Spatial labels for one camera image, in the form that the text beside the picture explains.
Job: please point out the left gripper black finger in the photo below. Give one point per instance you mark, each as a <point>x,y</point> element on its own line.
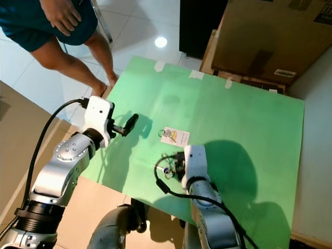
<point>131,123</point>

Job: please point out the keys with white tag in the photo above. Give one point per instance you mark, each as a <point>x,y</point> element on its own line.
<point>179,137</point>

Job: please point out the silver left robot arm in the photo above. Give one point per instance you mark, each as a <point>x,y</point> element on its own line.
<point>62,176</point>

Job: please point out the person's bare hand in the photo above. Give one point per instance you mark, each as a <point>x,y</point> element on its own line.
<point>59,15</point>

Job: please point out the white masking tape piece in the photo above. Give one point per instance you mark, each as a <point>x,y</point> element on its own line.
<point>196,74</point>
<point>158,66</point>
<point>273,91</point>
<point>228,83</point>

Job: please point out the green plastic board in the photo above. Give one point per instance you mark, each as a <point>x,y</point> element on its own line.
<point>238,114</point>

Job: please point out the person in teal shorts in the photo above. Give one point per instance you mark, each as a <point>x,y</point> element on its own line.
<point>62,57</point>

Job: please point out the grey robot left leg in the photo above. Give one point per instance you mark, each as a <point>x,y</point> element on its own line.
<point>109,233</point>

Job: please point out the grey metal pole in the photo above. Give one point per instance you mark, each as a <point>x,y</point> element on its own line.
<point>104,26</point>

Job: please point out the beige wooden table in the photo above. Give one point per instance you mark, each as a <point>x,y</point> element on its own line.
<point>13,135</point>

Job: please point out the black cabinet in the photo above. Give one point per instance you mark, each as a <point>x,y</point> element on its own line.
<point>202,26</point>

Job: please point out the white box label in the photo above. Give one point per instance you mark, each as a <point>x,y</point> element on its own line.
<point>285,72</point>

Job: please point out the large brown cardboard box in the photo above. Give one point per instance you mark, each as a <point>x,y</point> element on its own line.
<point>259,31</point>

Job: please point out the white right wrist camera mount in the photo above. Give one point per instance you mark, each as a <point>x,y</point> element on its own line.
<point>194,158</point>

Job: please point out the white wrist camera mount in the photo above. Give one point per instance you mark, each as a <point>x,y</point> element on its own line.
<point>194,158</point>
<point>98,111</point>

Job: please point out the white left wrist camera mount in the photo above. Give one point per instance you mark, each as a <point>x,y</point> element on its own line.
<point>98,111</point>

